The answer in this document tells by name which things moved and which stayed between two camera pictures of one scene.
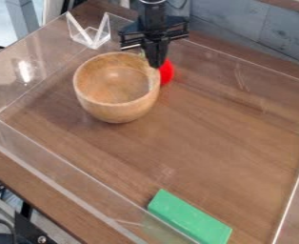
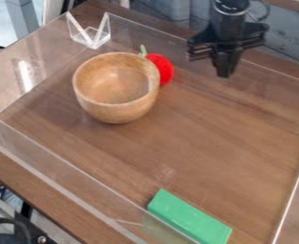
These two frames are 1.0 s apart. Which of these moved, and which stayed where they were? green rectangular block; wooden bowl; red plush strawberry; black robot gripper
Moved: black robot gripper
Stayed: red plush strawberry; green rectangular block; wooden bowl
